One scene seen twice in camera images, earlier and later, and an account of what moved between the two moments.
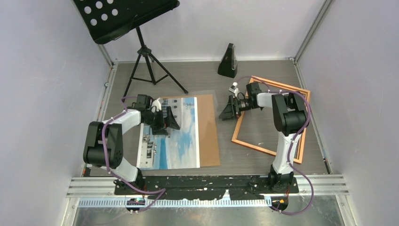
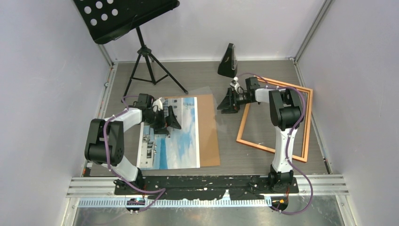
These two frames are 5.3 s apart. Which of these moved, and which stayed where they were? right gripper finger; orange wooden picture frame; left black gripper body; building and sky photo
Moved: orange wooden picture frame; right gripper finger
Stayed: building and sky photo; left black gripper body
